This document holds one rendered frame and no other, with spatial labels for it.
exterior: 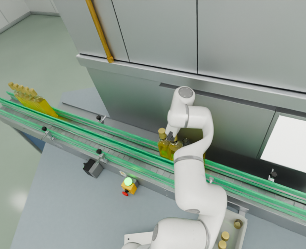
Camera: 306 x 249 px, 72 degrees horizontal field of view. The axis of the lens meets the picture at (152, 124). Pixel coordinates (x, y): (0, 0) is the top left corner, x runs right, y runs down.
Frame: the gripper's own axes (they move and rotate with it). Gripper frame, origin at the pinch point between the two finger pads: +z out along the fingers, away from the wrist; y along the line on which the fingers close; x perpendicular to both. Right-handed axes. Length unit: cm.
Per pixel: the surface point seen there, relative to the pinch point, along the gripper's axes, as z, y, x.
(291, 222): 15, 5, 63
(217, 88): -23.5, -13.1, 8.9
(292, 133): -16.8, -13.1, 40.8
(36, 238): 55, 67, -44
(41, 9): 235, -300, -484
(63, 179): 57, 34, -55
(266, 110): -23.1, -12.6, 27.9
